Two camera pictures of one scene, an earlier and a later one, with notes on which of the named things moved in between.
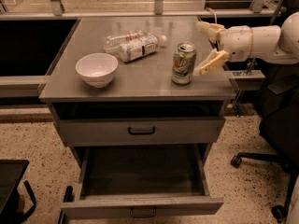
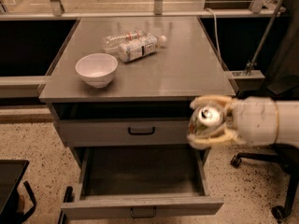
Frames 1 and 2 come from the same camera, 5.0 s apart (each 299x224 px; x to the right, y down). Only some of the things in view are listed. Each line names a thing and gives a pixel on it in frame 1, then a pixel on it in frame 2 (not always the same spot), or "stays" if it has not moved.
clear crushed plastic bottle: x=112 y=43 stays
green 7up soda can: x=183 y=63 to x=206 y=119
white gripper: x=237 y=43 to x=256 y=120
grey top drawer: x=138 y=131 stays
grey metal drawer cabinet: x=140 y=100 stays
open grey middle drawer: x=138 y=181 stays
